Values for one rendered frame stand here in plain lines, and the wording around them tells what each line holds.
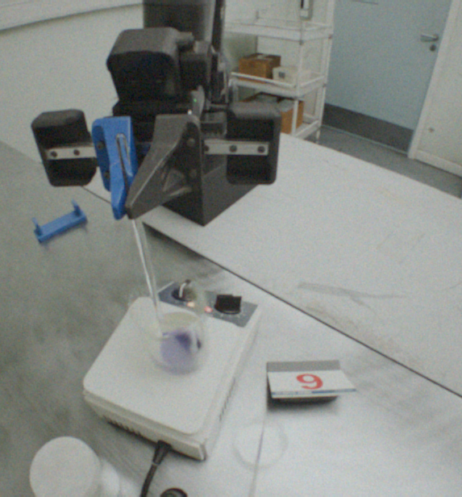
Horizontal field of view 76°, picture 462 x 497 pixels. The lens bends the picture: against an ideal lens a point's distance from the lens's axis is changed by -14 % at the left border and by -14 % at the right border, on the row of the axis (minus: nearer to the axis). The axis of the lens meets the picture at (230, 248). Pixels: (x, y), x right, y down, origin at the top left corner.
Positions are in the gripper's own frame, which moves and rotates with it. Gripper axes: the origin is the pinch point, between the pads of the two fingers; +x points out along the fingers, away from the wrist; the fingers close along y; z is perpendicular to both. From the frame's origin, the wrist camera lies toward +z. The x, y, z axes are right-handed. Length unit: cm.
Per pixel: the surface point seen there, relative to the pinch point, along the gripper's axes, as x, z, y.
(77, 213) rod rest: -29.1, -24.5, -22.9
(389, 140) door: -254, -106, 143
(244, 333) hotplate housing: -1.9, -19.7, 7.4
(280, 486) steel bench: 12.6, -26.2, 11.3
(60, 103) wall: -139, -38, -82
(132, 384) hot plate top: 5.6, -17.4, -2.8
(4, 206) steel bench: -34, -26, -43
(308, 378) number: 1.2, -24.4, 14.8
